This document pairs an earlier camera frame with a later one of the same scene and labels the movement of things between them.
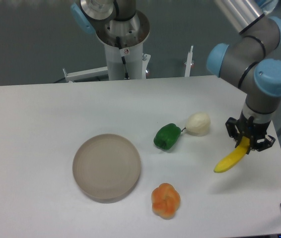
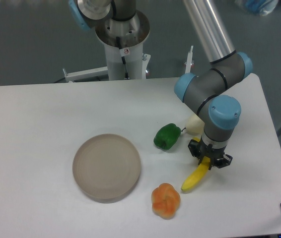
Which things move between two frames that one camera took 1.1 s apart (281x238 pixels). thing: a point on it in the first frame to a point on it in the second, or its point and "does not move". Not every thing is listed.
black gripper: (253, 131) to (200, 150)
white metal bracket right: (189, 62) does not move
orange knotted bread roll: (166, 201) does not move
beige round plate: (106, 167) does not move
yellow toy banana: (235, 156) to (199, 174)
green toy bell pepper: (167, 136) does not move
